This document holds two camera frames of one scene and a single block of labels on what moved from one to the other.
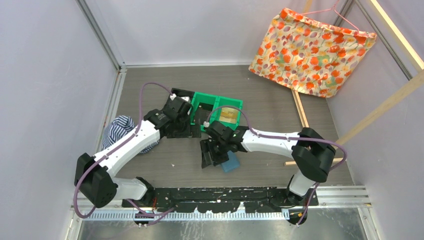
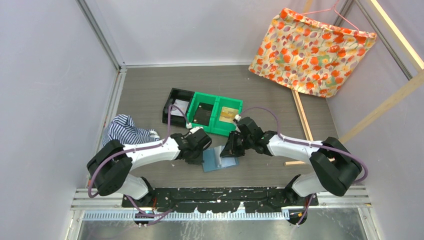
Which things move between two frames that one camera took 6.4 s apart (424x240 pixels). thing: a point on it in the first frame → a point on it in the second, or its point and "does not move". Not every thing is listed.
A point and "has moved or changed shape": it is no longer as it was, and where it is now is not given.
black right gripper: (207, 145) → (230, 149)
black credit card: (202, 113) does not move
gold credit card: (228, 115) does not move
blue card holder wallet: (232, 163) has moved or changed shape
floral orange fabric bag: (318, 57) does not move
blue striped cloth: (118, 127) does not move
